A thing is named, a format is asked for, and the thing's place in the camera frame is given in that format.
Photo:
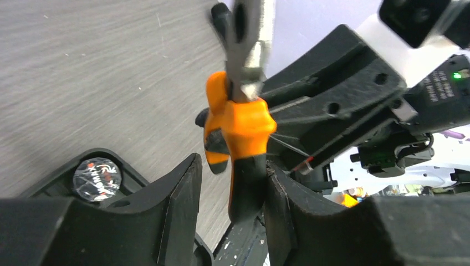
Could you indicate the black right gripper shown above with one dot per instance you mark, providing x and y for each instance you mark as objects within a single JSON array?
[{"x": 338, "y": 94}]

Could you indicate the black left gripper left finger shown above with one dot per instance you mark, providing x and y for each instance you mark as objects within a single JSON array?
[{"x": 28, "y": 227}]

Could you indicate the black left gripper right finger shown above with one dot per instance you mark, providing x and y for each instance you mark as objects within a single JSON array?
[{"x": 304, "y": 228}]

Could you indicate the small round tape measure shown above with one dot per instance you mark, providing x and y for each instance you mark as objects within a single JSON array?
[{"x": 97, "y": 179}]

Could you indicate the black plastic tool case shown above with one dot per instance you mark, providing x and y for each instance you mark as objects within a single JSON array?
[{"x": 119, "y": 218}]

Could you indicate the orange handled pliers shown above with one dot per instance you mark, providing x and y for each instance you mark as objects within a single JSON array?
[{"x": 238, "y": 124}]

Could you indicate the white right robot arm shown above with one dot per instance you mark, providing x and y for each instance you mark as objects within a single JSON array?
[{"x": 364, "y": 170}]

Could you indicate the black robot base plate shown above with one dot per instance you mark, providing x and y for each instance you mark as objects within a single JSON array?
[{"x": 243, "y": 244}]

